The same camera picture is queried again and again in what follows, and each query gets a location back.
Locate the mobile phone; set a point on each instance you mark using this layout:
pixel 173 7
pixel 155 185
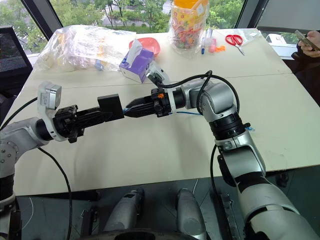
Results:
pixel 301 37

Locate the blue capped pen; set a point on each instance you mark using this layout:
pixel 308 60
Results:
pixel 203 47

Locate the small clear plastic bag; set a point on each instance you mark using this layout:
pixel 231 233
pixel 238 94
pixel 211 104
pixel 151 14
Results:
pixel 250 36

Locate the pink small bottle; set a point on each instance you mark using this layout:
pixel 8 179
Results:
pixel 212 46

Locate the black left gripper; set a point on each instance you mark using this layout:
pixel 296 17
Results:
pixel 65 121

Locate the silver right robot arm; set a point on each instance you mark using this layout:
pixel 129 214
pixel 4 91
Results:
pixel 220 96

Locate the person dark clothed body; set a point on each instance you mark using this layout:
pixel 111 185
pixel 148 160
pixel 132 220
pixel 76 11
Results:
pixel 308 72

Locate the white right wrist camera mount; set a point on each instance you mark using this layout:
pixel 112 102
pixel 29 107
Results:
pixel 157 73

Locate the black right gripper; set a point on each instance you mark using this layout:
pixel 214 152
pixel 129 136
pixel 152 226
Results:
pixel 160 105

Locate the dark window frame post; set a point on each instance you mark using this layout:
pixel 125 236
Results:
pixel 247 13
pixel 42 17

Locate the clear plastic tube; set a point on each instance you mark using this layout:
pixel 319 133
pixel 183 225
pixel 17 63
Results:
pixel 208 35

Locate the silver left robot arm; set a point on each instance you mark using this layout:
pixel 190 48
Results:
pixel 15 135

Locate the small black box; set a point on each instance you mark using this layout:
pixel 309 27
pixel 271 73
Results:
pixel 110 105

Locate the orange small clip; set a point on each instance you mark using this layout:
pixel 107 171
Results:
pixel 220 49

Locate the grey rounded leg cover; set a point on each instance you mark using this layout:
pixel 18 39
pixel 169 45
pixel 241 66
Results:
pixel 190 212
pixel 125 212

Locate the clear plastic bag with packets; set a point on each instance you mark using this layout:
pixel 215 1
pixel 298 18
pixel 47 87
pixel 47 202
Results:
pixel 80 48

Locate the clear jar of colourful pieces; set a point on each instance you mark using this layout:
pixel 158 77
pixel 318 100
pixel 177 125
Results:
pixel 187 27

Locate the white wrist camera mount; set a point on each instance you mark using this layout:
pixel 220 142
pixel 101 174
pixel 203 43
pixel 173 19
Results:
pixel 48 96
pixel 157 73

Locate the pink plastic bowl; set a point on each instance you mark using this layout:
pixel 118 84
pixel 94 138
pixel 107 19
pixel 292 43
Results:
pixel 150 44

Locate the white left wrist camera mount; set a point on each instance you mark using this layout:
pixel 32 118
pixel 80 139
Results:
pixel 48 96

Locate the black mesh chair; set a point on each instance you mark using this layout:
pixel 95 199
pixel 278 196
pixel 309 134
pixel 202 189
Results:
pixel 12 57

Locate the person bare hand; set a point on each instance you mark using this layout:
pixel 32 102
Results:
pixel 314 40

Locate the purple tissue box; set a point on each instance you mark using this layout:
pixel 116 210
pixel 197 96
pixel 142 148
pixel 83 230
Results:
pixel 137 63

